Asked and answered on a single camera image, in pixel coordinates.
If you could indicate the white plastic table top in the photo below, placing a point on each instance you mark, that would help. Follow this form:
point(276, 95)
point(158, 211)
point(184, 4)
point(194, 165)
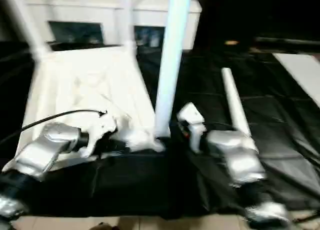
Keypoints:
point(87, 90)

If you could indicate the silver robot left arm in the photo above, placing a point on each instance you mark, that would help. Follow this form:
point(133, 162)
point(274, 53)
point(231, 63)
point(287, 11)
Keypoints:
point(50, 145)

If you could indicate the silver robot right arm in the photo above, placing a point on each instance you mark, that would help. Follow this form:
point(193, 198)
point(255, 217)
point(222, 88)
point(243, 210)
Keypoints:
point(240, 155)

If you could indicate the black work mat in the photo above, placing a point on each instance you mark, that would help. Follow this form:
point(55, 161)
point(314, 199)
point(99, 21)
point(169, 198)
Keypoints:
point(150, 185)

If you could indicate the small yellow object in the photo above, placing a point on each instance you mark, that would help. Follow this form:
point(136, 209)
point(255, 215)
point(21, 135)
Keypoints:
point(231, 42)

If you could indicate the white flat panel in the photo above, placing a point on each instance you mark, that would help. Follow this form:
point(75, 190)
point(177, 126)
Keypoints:
point(300, 72)

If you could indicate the white glass-door cabinet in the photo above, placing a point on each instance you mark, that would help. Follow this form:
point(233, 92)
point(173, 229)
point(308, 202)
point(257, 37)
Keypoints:
point(100, 8)

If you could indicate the dark thin rod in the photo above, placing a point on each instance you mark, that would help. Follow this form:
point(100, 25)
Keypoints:
point(308, 217)

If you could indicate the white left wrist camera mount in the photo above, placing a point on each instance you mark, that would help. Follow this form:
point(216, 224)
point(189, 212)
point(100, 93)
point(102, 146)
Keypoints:
point(100, 130)

